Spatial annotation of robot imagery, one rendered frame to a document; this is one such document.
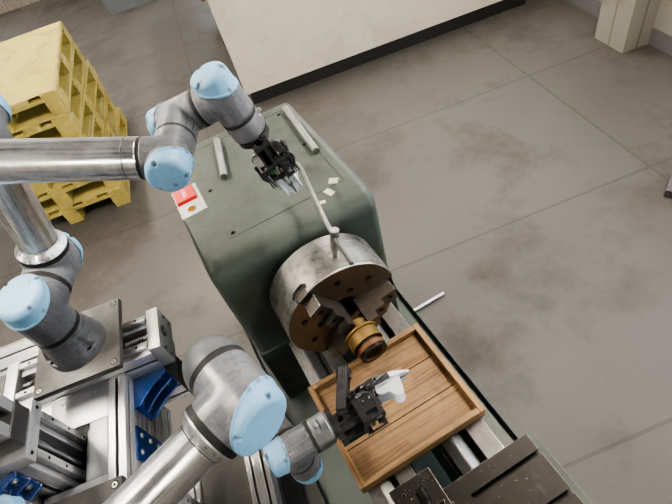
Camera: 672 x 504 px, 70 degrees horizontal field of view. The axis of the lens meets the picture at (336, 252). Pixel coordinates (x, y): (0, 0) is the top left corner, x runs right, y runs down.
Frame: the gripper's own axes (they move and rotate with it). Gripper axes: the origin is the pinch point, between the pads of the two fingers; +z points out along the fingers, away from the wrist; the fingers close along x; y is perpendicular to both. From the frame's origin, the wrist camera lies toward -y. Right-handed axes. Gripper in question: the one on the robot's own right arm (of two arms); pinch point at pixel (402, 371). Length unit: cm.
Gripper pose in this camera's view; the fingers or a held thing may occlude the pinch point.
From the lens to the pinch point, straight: 114.6
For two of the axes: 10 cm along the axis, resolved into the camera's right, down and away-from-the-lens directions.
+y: 4.5, 6.0, -6.6
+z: 8.7, -4.7, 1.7
